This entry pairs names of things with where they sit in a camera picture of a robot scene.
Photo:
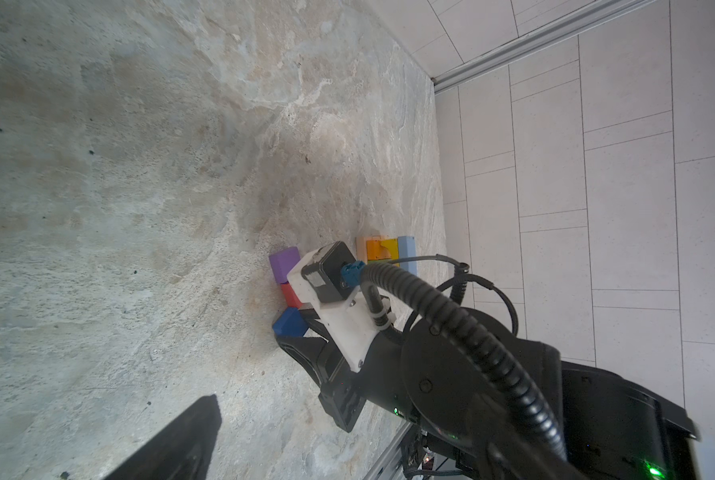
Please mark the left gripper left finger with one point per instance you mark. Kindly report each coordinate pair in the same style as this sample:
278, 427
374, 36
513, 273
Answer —
182, 450

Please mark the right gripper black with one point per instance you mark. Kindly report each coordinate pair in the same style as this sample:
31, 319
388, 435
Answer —
344, 392

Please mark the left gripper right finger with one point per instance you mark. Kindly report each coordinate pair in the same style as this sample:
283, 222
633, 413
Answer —
503, 453

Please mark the blue wood cube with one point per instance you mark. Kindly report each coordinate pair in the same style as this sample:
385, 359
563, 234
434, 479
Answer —
291, 324

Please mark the red wood cube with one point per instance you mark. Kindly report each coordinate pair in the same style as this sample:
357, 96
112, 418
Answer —
291, 297

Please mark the purple wood cube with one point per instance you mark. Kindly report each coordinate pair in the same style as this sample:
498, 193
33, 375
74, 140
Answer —
282, 263

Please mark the orange wood block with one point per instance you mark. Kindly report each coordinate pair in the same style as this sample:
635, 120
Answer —
374, 250

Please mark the yellow wood block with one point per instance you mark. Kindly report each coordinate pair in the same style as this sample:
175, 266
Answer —
388, 249

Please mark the light blue wood block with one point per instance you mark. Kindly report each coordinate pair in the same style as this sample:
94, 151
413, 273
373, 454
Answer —
407, 253

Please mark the natural wood block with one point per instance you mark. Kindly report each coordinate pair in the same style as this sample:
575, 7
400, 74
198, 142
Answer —
360, 243

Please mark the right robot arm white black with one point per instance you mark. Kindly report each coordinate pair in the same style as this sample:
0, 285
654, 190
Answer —
506, 408

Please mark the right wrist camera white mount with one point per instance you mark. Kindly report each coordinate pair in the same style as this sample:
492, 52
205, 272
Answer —
328, 279

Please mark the aluminium mounting rail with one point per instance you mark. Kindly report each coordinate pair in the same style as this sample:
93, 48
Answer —
389, 465

